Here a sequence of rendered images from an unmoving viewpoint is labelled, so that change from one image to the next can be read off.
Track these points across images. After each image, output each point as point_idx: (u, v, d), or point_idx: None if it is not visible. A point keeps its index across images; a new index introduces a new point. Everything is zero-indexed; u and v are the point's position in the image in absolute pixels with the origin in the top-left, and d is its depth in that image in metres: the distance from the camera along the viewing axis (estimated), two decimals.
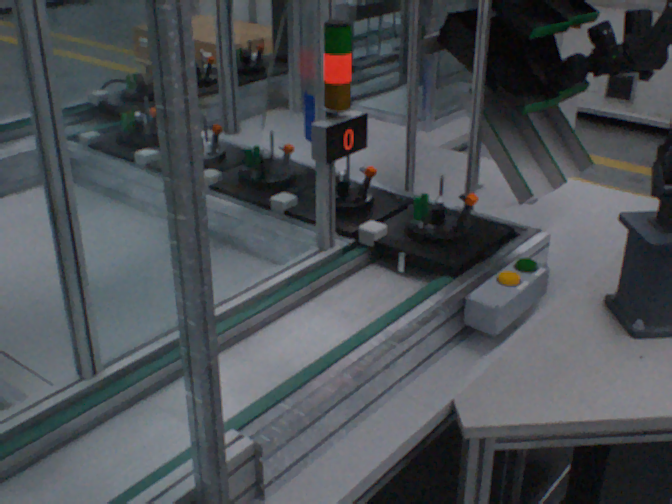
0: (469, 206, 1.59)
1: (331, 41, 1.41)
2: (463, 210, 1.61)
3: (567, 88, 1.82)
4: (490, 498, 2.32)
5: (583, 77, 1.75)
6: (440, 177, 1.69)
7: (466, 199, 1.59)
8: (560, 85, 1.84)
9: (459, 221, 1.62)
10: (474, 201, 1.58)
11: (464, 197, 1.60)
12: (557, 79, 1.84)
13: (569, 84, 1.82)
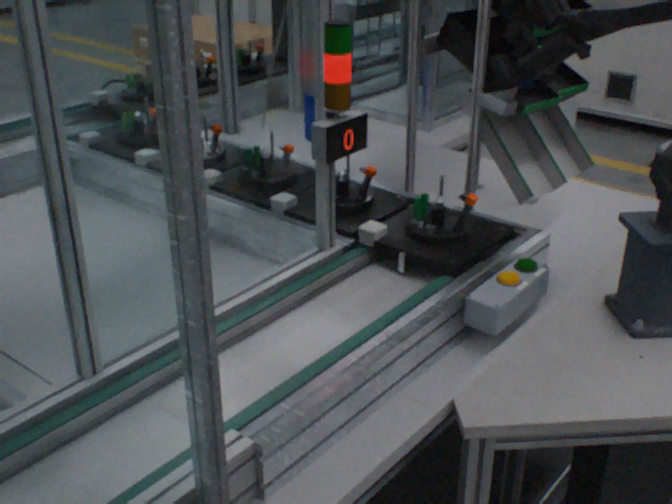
0: (469, 206, 1.59)
1: (331, 41, 1.41)
2: (463, 210, 1.61)
3: (499, 111, 1.60)
4: (490, 498, 2.32)
5: (515, 81, 1.53)
6: (440, 177, 1.69)
7: (466, 199, 1.59)
8: (490, 110, 1.61)
9: (459, 221, 1.62)
10: (474, 201, 1.58)
11: (464, 197, 1.60)
12: (486, 103, 1.61)
13: (500, 106, 1.59)
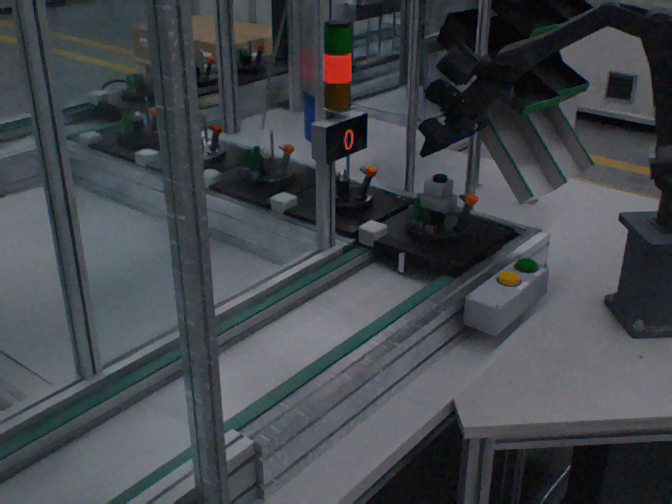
0: (469, 206, 1.59)
1: (331, 41, 1.41)
2: (463, 210, 1.61)
3: (441, 209, 1.62)
4: (490, 498, 2.32)
5: (447, 141, 1.51)
6: None
7: (466, 199, 1.59)
8: (433, 210, 1.64)
9: (459, 221, 1.62)
10: (474, 201, 1.58)
11: (464, 197, 1.60)
12: (428, 205, 1.64)
13: (441, 205, 1.62)
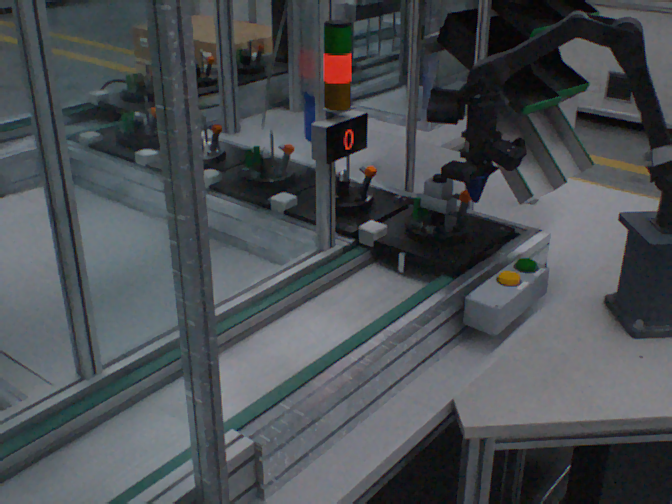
0: (464, 203, 1.60)
1: (331, 41, 1.41)
2: (459, 208, 1.61)
3: (441, 209, 1.62)
4: (490, 498, 2.32)
5: None
6: None
7: (460, 196, 1.59)
8: (433, 210, 1.64)
9: (458, 220, 1.62)
10: (468, 196, 1.58)
11: (458, 195, 1.61)
12: (428, 205, 1.64)
13: (441, 205, 1.62)
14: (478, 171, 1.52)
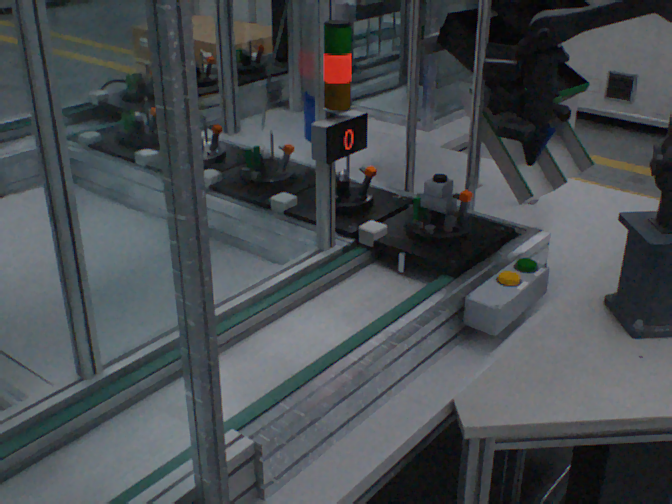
0: (464, 203, 1.60)
1: (331, 41, 1.41)
2: (459, 208, 1.61)
3: (441, 209, 1.62)
4: (490, 498, 2.32)
5: (540, 127, 1.44)
6: None
7: (460, 196, 1.59)
8: (433, 210, 1.64)
9: (458, 220, 1.62)
10: (468, 196, 1.58)
11: (458, 195, 1.61)
12: (428, 205, 1.64)
13: (441, 205, 1.62)
14: None
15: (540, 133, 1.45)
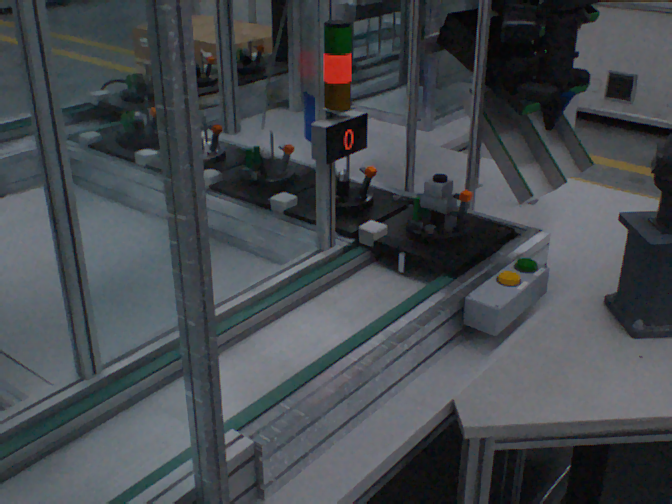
0: (464, 203, 1.60)
1: (331, 41, 1.41)
2: (459, 208, 1.61)
3: (441, 209, 1.62)
4: (490, 498, 2.32)
5: (560, 90, 1.42)
6: None
7: (460, 196, 1.59)
8: (433, 210, 1.64)
9: (458, 220, 1.62)
10: (468, 196, 1.58)
11: (458, 195, 1.61)
12: (428, 205, 1.64)
13: (441, 205, 1.62)
14: None
15: (560, 96, 1.43)
